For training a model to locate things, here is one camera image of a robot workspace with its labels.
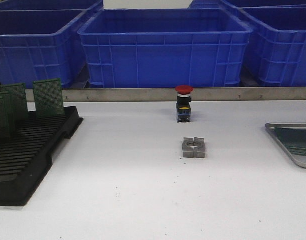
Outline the green perforated circuit board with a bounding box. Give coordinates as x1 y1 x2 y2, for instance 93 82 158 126
274 128 306 149
287 147 306 157

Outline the rear right green circuit board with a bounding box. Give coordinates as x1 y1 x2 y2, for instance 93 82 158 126
33 78 65 119

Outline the rear left green circuit board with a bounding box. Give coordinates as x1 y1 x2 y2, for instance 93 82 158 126
0 83 28 122

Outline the black slotted board rack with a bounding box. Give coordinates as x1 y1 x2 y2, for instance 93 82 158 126
0 106 83 207

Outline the silver metal tray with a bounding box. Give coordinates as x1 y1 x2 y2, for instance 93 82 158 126
265 123 306 169

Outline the red emergency stop button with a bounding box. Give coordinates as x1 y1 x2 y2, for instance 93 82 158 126
175 85 193 123

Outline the grey metal clamp block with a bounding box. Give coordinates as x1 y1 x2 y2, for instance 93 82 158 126
182 137 206 159

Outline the centre blue plastic bin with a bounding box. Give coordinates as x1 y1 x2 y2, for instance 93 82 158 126
78 9 252 89

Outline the blue plastic bin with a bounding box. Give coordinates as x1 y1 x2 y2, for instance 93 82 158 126
0 10 90 88
239 7 306 87
78 9 252 89

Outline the far right blue bin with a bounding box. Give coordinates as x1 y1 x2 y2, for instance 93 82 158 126
188 0 306 9

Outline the right blue plastic bin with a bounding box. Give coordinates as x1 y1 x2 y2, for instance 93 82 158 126
239 7 306 87

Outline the left blue plastic bin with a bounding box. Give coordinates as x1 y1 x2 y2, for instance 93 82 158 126
0 10 90 88

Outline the far left blue bin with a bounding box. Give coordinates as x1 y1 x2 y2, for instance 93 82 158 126
0 0 103 11

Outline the steel table edge rail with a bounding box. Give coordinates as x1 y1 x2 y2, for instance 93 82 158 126
62 87 306 103

